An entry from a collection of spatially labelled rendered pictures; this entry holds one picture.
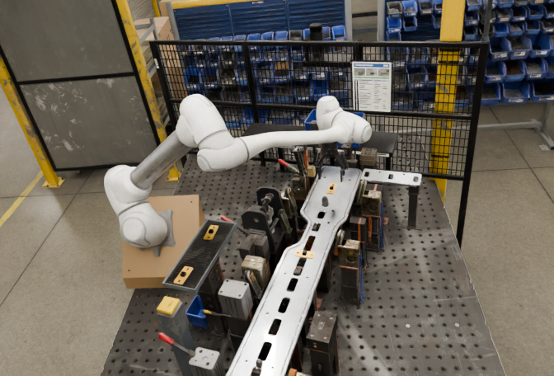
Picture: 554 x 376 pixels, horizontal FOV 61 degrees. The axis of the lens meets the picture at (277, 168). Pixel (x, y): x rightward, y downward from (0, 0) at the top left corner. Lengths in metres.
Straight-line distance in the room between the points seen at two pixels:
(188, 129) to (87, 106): 2.62
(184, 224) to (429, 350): 1.23
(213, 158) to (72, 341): 1.98
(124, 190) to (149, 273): 0.47
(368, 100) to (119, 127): 2.46
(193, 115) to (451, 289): 1.37
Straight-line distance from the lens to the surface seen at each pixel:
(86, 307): 3.59
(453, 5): 2.49
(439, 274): 2.37
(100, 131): 4.49
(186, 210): 2.36
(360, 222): 2.17
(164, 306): 1.74
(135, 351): 2.27
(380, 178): 2.42
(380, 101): 2.67
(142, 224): 2.15
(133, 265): 2.46
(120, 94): 4.23
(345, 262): 2.04
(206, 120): 1.81
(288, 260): 2.01
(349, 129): 1.97
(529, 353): 3.08
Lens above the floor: 2.41
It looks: 34 degrees down
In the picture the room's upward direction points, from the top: 8 degrees counter-clockwise
